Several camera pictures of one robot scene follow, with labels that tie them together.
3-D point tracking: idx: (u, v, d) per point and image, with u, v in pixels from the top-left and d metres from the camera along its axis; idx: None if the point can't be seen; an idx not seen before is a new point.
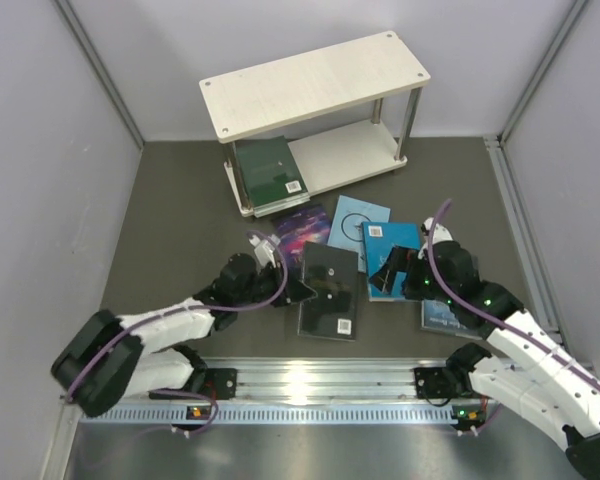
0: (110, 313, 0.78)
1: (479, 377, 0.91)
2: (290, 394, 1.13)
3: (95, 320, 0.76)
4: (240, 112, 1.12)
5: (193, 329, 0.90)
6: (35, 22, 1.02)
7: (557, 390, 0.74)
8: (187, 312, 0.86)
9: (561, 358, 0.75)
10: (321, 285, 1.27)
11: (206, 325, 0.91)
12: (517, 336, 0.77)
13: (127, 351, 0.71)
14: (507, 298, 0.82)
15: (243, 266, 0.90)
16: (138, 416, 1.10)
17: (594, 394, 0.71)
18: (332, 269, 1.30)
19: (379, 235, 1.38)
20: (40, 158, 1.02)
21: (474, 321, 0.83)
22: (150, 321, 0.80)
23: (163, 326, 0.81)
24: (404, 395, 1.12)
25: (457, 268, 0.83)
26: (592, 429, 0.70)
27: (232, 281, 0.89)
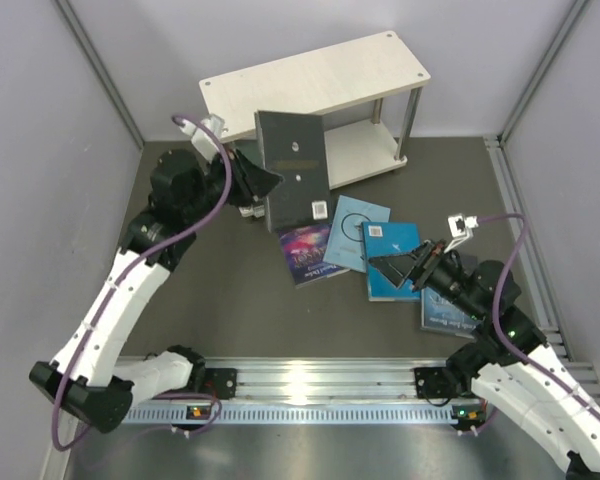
0: (41, 365, 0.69)
1: (483, 384, 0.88)
2: (290, 394, 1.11)
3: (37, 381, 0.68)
4: (240, 112, 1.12)
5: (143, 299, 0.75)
6: (36, 23, 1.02)
7: (571, 426, 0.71)
8: (119, 288, 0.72)
9: (581, 399, 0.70)
10: (286, 168, 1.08)
11: (159, 272, 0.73)
12: (539, 372, 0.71)
13: (85, 395, 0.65)
14: (531, 331, 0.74)
15: (178, 166, 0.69)
16: (137, 416, 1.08)
17: None
18: (296, 142, 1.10)
19: (379, 235, 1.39)
20: (41, 159, 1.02)
21: (495, 349, 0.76)
22: (86, 341, 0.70)
23: (101, 337, 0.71)
24: (404, 395, 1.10)
25: (506, 302, 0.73)
26: None
27: (168, 190, 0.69)
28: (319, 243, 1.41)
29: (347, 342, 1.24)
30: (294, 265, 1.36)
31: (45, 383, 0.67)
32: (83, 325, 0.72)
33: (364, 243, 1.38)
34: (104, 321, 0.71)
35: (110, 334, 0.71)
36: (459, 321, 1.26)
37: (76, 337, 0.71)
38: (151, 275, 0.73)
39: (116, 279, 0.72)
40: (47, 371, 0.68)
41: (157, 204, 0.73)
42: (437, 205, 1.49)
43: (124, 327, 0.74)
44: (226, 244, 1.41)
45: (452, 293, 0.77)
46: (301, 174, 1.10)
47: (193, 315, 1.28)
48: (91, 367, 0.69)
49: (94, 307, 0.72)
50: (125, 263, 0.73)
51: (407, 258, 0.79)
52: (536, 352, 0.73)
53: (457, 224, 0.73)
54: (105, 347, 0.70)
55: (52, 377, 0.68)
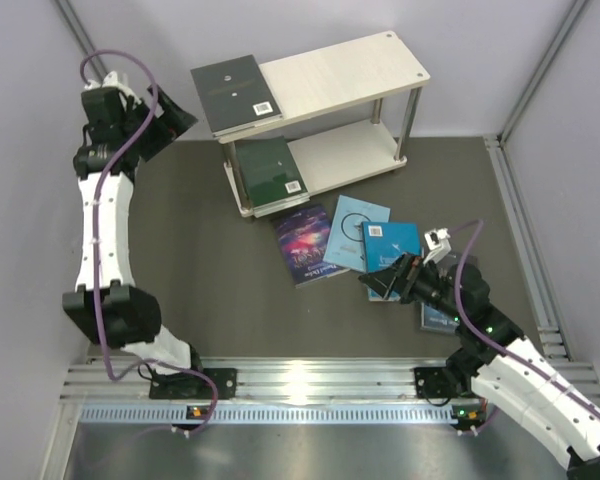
0: (72, 294, 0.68)
1: (482, 384, 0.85)
2: (290, 394, 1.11)
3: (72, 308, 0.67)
4: (232, 108, 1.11)
5: (125, 204, 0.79)
6: (35, 23, 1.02)
7: (556, 414, 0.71)
8: (100, 203, 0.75)
9: (560, 385, 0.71)
10: (219, 93, 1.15)
11: (124, 182, 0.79)
12: (518, 362, 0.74)
13: (127, 292, 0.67)
14: (509, 326, 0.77)
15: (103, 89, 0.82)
16: (138, 416, 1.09)
17: (591, 421, 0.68)
18: (229, 76, 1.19)
19: (379, 235, 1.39)
20: (40, 159, 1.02)
21: (476, 348, 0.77)
22: (99, 256, 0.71)
23: (112, 246, 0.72)
24: (404, 395, 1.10)
25: (477, 300, 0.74)
26: (590, 454, 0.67)
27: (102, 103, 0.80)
28: (319, 243, 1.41)
29: (347, 341, 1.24)
30: (293, 265, 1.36)
31: (83, 305, 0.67)
32: (88, 245, 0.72)
33: (365, 242, 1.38)
34: (105, 231, 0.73)
35: (117, 240, 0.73)
36: None
37: (86, 258, 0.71)
38: (121, 186, 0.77)
39: (92, 198, 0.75)
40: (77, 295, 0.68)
41: (96, 133, 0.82)
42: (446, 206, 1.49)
43: (123, 235, 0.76)
44: (225, 244, 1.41)
45: (435, 300, 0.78)
46: (237, 91, 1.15)
47: (191, 314, 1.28)
48: (116, 268, 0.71)
49: (88, 225, 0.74)
50: (92, 185, 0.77)
51: (388, 270, 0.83)
52: (515, 345, 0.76)
53: (432, 236, 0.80)
54: (119, 251, 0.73)
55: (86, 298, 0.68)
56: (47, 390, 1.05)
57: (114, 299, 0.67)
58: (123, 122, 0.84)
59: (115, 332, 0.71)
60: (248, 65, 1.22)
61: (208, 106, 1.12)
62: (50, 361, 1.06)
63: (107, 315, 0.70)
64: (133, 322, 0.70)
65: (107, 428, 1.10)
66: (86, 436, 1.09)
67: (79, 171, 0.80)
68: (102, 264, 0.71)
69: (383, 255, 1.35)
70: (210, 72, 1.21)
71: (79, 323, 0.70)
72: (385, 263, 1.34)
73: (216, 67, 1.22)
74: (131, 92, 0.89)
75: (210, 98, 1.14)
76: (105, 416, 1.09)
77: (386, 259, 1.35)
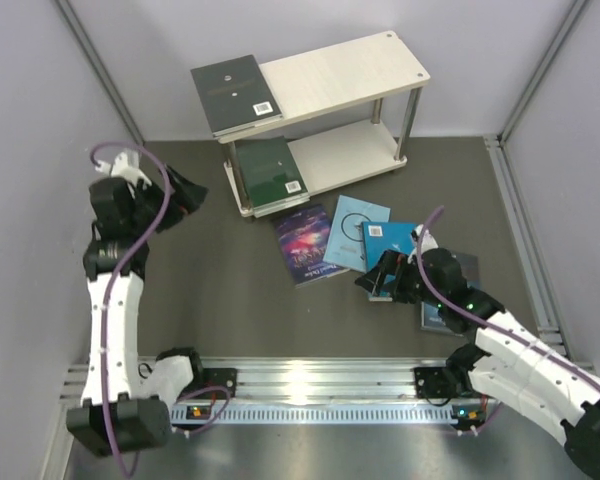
0: (76, 411, 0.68)
1: (478, 376, 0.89)
2: (290, 394, 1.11)
3: (76, 426, 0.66)
4: (232, 108, 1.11)
5: (133, 303, 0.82)
6: (35, 23, 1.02)
7: (541, 380, 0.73)
8: (109, 308, 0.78)
9: (540, 349, 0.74)
10: (219, 93, 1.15)
11: (134, 281, 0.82)
12: (497, 333, 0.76)
13: (135, 407, 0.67)
14: (491, 302, 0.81)
15: (108, 186, 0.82)
16: None
17: (574, 381, 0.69)
18: (229, 76, 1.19)
19: (379, 235, 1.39)
20: (40, 159, 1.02)
21: (459, 326, 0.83)
22: (106, 365, 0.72)
23: (120, 354, 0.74)
24: (404, 395, 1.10)
25: (448, 275, 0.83)
26: (577, 414, 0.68)
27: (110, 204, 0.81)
28: (319, 243, 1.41)
29: (347, 341, 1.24)
30: (293, 266, 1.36)
31: (89, 423, 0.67)
32: (96, 354, 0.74)
33: (365, 242, 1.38)
34: (113, 340, 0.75)
35: (124, 349, 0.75)
36: None
37: (93, 368, 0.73)
38: (131, 285, 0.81)
39: (101, 303, 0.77)
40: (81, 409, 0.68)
41: (104, 227, 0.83)
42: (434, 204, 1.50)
43: (130, 341, 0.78)
44: (225, 244, 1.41)
45: (420, 290, 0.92)
46: (237, 91, 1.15)
47: (192, 314, 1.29)
48: (124, 377, 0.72)
49: (97, 332, 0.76)
50: (101, 288, 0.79)
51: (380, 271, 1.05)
52: (496, 317, 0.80)
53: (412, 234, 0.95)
54: (126, 359, 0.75)
55: (91, 414, 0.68)
56: (47, 390, 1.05)
57: (122, 417, 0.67)
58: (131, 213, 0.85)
59: (123, 448, 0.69)
60: (248, 65, 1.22)
61: (208, 107, 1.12)
62: (51, 362, 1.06)
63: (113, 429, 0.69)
64: (139, 437, 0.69)
65: None
66: None
67: (88, 267, 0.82)
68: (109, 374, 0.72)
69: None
70: (210, 72, 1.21)
71: (83, 438, 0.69)
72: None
73: (216, 67, 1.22)
74: (138, 175, 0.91)
75: (210, 98, 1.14)
76: None
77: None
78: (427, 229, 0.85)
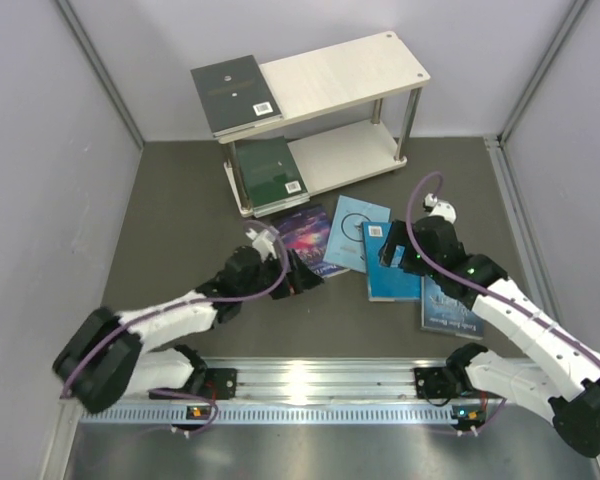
0: (109, 309, 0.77)
1: (475, 370, 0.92)
2: (290, 394, 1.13)
3: (92, 318, 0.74)
4: (233, 109, 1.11)
5: (195, 322, 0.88)
6: (35, 22, 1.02)
7: (541, 353, 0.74)
8: (188, 305, 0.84)
9: (543, 322, 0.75)
10: (219, 93, 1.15)
11: (208, 319, 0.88)
12: (499, 301, 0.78)
13: (125, 350, 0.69)
14: (492, 269, 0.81)
15: (249, 259, 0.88)
16: (138, 416, 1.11)
17: (576, 356, 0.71)
18: (229, 76, 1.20)
19: (379, 235, 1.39)
20: (40, 159, 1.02)
21: (458, 290, 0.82)
22: (149, 317, 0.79)
23: (161, 322, 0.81)
24: (404, 395, 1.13)
25: (441, 237, 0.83)
26: (574, 391, 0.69)
27: (235, 272, 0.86)
28: (319, 243, 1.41)
29: (346, 341, 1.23)
30: None
31: (100, 326, 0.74)
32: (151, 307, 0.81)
33: (365, 243, 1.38)
34: (170, 315, 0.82)
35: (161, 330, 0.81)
36: (459, 322, 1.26)
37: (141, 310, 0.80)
38: (206, 315, 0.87)
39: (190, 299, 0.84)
40: (107, 314, 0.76)
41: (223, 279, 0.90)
42: (413, 185, 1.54)
43: (169, 332, 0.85)
44: (225, 244, 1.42)
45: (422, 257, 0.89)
46: (237, 91, 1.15)
47: None
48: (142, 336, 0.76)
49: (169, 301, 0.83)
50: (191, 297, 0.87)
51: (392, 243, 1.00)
52: (497, 285, 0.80)
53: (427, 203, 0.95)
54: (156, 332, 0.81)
55: (105, 324, 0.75)
56: (47, 390, 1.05)
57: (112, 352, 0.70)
58: (248, 283, 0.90)
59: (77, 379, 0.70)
60: (248, 65, 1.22)
61: (209, 108, 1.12)
62: (51, 361, 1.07)
63: (94, 359, 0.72)
64: (91, 380, 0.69)
65: (107, 428, 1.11)
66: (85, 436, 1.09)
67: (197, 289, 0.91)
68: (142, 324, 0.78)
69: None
70: (210, 72, 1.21)
71: (76, 334, 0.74)
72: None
73: (216, 67, 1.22)
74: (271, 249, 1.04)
75: (211, 98, 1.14)
76: (106, 416, 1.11)
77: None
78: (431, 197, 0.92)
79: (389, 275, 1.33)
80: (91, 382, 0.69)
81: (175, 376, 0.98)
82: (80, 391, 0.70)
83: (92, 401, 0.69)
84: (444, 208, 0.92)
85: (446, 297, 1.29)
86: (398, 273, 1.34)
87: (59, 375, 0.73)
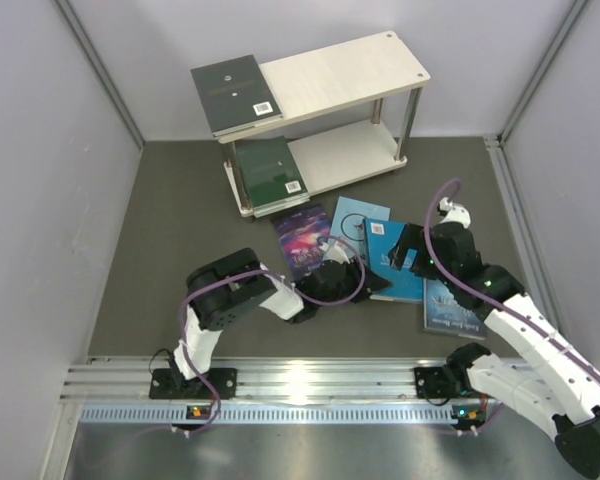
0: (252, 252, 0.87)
1: (477, 374, 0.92)
2: (290, 394, 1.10)
3: (241, 253, 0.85)
4: (233, 109, 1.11)
5: (284, 306, 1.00)
6: (35, 22, 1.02)
7: (551, 374, 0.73)
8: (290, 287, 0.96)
9: (557, 344, 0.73)
10: (220, 92, 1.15)
11: (293, 309, 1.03)
12: (514, 319, 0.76)
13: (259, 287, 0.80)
14: (509, 282, 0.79)
15: (331, 275, 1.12)
16: (138, 416, 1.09)
17: (588, 382, 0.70)
18: (229, 76, 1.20)
19: (381, 233, 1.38)
20: (39, 159, 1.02)
21: (472, 302, 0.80)
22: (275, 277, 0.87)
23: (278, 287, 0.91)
24: (404, 395, 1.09)
25: (459, 247, 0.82)
26: (582, 415, 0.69)
27: (318, 283, 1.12)
28: (320, 242, 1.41)
29: (346, 341, 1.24)
30: (293, 265, 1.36)
31: (247, 260, 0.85)
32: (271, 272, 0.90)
33: (368, 239, 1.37)
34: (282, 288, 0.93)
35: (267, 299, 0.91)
36: (461, 322, 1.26)
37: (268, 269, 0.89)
38: (295, 306, 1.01)
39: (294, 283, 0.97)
40: (251, 256, 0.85)
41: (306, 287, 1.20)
42: (434, 188, 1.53)
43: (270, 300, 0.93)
44: (225, 244, 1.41)
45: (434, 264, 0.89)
46: (237, 91, 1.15)
47: None
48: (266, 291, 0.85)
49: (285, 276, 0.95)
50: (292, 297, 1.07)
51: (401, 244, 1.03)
52: (514, 299, 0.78)
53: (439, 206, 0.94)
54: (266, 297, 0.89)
55: (247, 261, 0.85)
56: (47, 390, 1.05)
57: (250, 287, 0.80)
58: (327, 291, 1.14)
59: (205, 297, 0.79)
60: (248, 66, 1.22)
61: (209, 108, 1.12)
62: (51, 361, 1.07)
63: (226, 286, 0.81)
64: (218, 300, 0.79)
65: (107, 428, 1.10)
66: (85, 436, 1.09)
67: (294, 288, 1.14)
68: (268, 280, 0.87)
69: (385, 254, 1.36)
70: (210, 72, 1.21)
71: (222, 258, 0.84)
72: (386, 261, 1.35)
73: (216, 67, 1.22)
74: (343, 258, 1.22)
75: (212, 97, 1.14)
76: (105, 417, 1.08)
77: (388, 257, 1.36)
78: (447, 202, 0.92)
79: (388, 274, 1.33)
80: (218, 302, 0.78)
81: (199, 362, 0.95)
82: (202, 306, 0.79)
83: (209, 318, 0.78)
84: (456, 213, 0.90)
85: (448, 298, 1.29)
86: (398, 273, 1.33)
87: (189, 286, 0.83)
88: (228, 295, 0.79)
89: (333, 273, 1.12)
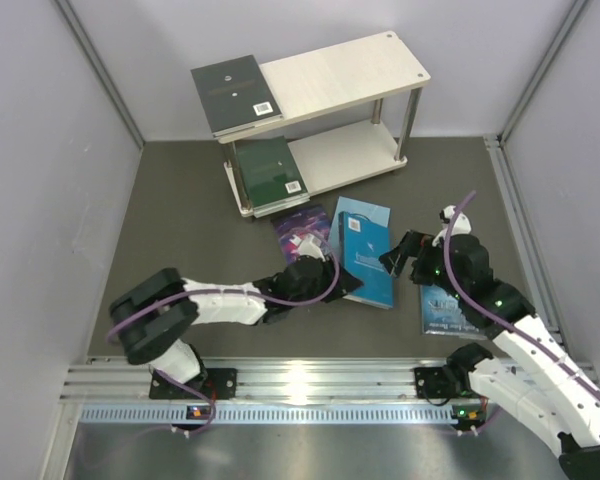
0: (175, 271, 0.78)
1: (479, 378, 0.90)
2: (290, 394, 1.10)
3: (160, 275, 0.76)
4: (233, 110, 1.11)
5: (244, 313, 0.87)
6: (35, 22, 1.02)
7: (559, 398, 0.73)
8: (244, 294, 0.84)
9: (568, 368, 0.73)
10: (220, 92, 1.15)
11: (258, 314, 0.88)
12: (524, 341, 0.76)
13: (180, 315, 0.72)
14: (519, 301, 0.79)
15: (309, 270, 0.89)
16: (139, 416, 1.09)
17: (597, 408, 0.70)
18: (230, 76, 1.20)
19: (356, 229, 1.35)
20: (39, 159, 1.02)
21: (481, 321, 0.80)
22: (208, 292, 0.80)
23: (219, 300, 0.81)
24: (404, 395, 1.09)
25: (475, 266, 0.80)
26: (590, 441, 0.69)
27: (293, 280, 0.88)
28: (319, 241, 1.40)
29: (346, 341, 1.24)
30: None
31: (166, 283, 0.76)
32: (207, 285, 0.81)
33: (344, 235, 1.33)
34: (226, 299, 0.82)
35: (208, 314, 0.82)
36: (460, 324, 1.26)
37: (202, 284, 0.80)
38: (257, 310, 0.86)
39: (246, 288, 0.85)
40: (171, 277, 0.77)
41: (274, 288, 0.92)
42: (434, 188, 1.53)
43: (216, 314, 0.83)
44: (225, 244, 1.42)
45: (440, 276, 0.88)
46: (237, 91, 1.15)
47: None
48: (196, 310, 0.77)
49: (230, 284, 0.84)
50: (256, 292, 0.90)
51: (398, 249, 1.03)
52: (524, 321, 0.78)
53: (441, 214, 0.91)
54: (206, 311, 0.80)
55: (166, 283, 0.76)
56: (47, 390, 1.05)
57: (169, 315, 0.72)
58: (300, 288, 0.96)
59: (126, 330, 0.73)
60: (248, 66, 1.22)
61: (209, 108, 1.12)
62: (51, 361, 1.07)
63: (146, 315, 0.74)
64: (139, 333, 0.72)
65: (107, 428, 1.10)
66: (85, 435, 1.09)
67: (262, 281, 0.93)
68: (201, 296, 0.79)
69: (359, 252, 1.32)
70: (210, 72, 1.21)
71: (139, 283, 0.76)
72: (360, 260, 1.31)
73: (215, 67, 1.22)
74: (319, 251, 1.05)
75: (212, 97, 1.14)
76: (105, 417, 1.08)
77: (362, 256, 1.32)
78: (459, 212, 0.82)
79: (361, 273, 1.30)
80: (138, 336, 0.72)
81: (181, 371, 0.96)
82: (124, 341, 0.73)
83: (133, 354, 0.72)
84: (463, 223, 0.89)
85: (445, 301, 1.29)
86: (370, 272, 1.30)
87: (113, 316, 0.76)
88: (141, 328, 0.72)
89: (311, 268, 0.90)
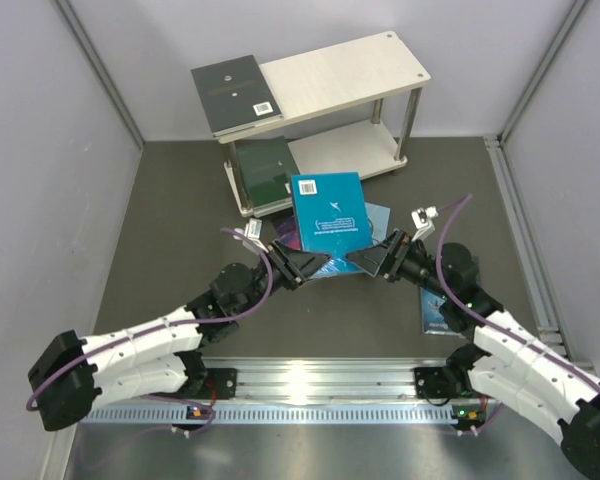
0: (74, 334, 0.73)
1: (478, 376, 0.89)
2: (290, 394, 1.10)
3: (57, 343, 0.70)
4: (232, 109, 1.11)
5: (176, 347, 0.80)
6: (35, 22, 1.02)
7: (537, 378, 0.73)
8: (166, 328, 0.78)
9: (536, 348, 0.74)
10: (220, 92, 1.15)
11: (194, 341, 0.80)
12: (496, 331, 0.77)
13: (74, 386, 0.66)
14: (490, 302, 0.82)
15: (235, 282, 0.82)
16: (139, 416, 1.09)
17: (570, 378, 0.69)
18: (229, 76, 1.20)
19: (313, 193, 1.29)
20: (39, 159, 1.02)
21: (459, 325, 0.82)
22: (116, 344, 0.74)
23: (131, 349, 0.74)
24: (404, 395, 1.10)
25: (465, 279, 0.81)
26: (572, 412, 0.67)
27: (219, 296, 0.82)
28: None
29: (347, 340, 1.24)
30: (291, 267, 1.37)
31: (63, 351, 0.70)
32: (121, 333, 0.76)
33: (296, 202, 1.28)
34: (143, 342, 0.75)
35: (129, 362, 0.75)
36: None
37: (112, 335, 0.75)
38: (192, 338, 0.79)
39: (166, 321, 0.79)
40: (70, 342, 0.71)
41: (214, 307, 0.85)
42: (435, 188, 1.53)
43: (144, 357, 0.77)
44: (225, 244, 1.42)
45: (423, 278, 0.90)
46: (237, 91, 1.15)
47: None
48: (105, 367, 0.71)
49: (144, 325, 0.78)
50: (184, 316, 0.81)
51: (378, 249, 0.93)
52: (495, 316, 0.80)
53: (421, 215, 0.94)
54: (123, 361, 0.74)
55: (66, 350, 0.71)
56: None
57: (66, 387, 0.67)
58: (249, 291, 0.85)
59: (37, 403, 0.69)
60: (248, 66, 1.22)
61: (208, 108, 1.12)
62: None
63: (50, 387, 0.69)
64: (45, 407, 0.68)
65: (108, 428, 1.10)
66: (86, 435, 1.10)
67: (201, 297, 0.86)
68: (110, 349, 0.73)
69: (320, 220, 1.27)
70: (211, 72, 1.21)
71: (44, 351, 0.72)
72: (321, 229, 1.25)
73: (215, 67, 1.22)
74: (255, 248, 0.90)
75: (211, 97, 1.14)
76: (105, 417, 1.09)
77: (323, 223, 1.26)
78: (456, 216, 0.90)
79: (325, 245, 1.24)
80: (45, 410, 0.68)
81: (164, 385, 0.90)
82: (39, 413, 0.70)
83: (49, 426, 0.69)
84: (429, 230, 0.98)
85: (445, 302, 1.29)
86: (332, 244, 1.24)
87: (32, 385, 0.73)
88: (44, 403, 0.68)
89: (240, 282, 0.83)
